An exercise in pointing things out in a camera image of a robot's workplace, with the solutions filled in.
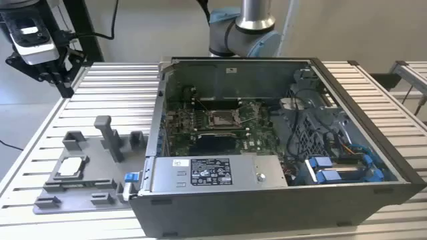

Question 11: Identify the blue disk carrier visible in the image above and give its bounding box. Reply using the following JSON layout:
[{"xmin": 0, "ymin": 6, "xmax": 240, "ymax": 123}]
[
  {"xmin": 315, "ymin": 169, "xmax": 345, "ymax": 184},
  {"xmin": 307, "ymin": 155, "xmax": 334, "ymax": 169}
]

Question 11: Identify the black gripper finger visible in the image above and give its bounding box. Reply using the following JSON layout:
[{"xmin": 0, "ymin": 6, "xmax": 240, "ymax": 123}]
[
  {"xmin": 59, "ymin": 47, "xmax": 86, "ymax": 88},
  {"xmin": 4, "ymin": 51, "xmax": 66, "ymax": 87}
]

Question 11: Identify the thin wire locking lever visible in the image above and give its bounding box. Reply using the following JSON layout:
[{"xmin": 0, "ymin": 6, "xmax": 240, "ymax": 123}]
[
  {"xmin": 242, "ymin": 113, "xmax": 264, "ymax": 124},
  {"xmin": 195, "ymin": 98, "xmax": 211, "ymax": 113}
]

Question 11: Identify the thin black camera cable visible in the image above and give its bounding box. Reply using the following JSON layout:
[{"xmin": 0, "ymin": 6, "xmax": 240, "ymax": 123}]
[{"xmin": 70, "ymin": 0, "xmax": 120, "ymax": 41}]

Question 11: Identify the black metal stand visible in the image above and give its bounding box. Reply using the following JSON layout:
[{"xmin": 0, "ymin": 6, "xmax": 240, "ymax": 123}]
[{"xmin": 50, "ymin": 0, "xmax": 106, "ymax": 99}]

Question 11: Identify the green Dell motherboard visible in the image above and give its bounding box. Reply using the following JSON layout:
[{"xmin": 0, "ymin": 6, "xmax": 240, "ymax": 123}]
[{"xmin": 162, "ymin": 98, "xmax": 292, "ymax": 162}]

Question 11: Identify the perforated metal drive cage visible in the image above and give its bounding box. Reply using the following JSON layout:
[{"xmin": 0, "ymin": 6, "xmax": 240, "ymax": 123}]
[{"xmin": 288, "ymin": 109, "xmax": 337, "ymax": 162}]

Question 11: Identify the black Nvidia graphics card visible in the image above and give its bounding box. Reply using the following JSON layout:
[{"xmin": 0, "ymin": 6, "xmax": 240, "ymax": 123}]
[{"xmin": 188, "ymin": 133, "xmax": 242, "ymax": 156}]

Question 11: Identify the black RAM slot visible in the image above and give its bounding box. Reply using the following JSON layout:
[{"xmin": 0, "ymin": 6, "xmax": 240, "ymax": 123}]
[
  {"xmin": 192, "ymin": 126, "xmax": 251, "ymax": 132},
  {"xmin": 194, "ymin": 100, "xmax": 242, "ymax": 106},
  {"xmin": 194, "ymin": 97, "xmax": 242, "ymax": 102}
]

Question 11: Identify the silver power supply unit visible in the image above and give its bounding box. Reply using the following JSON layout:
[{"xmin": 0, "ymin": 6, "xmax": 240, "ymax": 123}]
[{"xmin": 148, "ymin": 154, "xmax": 290, "ymax": 194}]

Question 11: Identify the aluminium frame side table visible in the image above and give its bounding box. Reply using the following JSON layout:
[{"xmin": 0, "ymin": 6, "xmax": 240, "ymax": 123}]
[{"xmin": 389, "ymin": 59, "xmax": 427, "ymax": 121}]

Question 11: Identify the black open PC case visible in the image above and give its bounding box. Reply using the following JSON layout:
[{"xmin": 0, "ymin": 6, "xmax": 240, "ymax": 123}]
[{"xmin": 128, "ymin": 56, "xmax": 427, "ymax": 238}]

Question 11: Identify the silver topped CPU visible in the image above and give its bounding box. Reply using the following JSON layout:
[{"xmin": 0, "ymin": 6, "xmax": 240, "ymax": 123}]
[{"xmin": 58, "ymin": 157, "xmax": 86, "ymax": 176}]

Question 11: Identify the grey parts rack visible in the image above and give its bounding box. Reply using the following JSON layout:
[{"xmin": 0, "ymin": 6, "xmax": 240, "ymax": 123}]
[{"xmin": 32, "ymin": 114, "xmax": 151, "ymax": 216}]

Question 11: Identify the CPU socket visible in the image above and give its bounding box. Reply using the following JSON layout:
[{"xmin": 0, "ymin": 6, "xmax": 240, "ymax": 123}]
[{"xmin": 208, "ymin": 109, "xmax": 242, "ymax": 129}]

